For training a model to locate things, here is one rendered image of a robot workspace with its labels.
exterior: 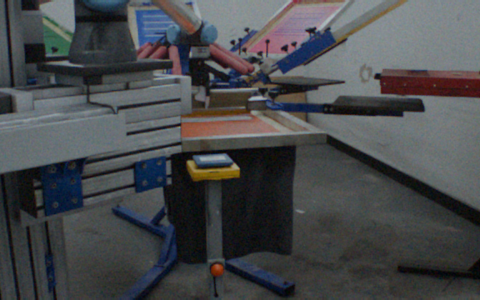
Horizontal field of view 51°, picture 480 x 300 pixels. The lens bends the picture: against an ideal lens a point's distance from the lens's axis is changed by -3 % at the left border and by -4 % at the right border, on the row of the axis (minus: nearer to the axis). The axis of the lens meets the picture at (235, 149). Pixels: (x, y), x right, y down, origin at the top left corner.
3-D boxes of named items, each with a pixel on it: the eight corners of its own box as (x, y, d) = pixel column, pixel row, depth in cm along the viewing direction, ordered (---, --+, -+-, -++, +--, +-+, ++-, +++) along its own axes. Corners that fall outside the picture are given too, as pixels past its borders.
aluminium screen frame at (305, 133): (326, 143, 172) (327, 132, 171) (147, 154, 159) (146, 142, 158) (261, 108, 246) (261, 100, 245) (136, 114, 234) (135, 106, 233)
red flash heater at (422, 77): (493, 91, 273) (496, 69, 271) (511, 102, 231) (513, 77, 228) (381, 87, 291) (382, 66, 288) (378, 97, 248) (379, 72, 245)
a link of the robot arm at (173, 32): (182, 23, 197) (203, 23, 205) (164, 24, 205) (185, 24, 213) (182, 44, 199) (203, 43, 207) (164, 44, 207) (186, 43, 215)
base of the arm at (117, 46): (89, 64, 104) (87, 14, 102) (57, 62, 115) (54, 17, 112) (151, 60, 114) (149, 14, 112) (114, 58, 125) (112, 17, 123)
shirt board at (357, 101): (420, 112, 285) (422, 98, 283) (424, 125, 247) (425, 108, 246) (195, 103, 323) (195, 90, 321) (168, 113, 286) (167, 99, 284)
